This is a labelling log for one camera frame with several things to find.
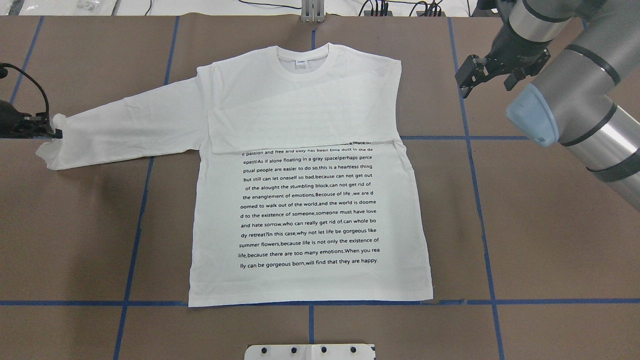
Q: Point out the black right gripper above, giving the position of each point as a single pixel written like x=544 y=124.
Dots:
x=517 y=51

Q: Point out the white camera stand base plate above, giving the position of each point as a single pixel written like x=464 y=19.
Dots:
x=347 y=351

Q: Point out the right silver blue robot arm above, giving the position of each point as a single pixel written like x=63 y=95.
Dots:
x=577 y=51

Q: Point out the aluminium frame post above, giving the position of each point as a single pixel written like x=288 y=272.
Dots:
x=313 y=11

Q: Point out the white long-sleeve printed shirt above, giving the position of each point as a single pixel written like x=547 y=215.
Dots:
x=305 y=191

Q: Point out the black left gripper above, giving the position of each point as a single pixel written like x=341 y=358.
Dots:
x=11 y=119

